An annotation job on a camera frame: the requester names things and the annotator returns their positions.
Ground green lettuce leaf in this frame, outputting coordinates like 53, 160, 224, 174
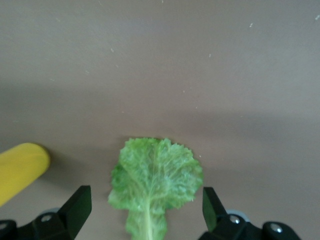
107, 136, 205, 240

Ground yellow squeeze bottle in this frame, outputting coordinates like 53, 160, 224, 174
0, 142, 52, 208

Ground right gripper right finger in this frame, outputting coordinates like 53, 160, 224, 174
199, 186, 301, 240

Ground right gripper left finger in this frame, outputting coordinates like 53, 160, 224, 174
0, 185, 93, 240

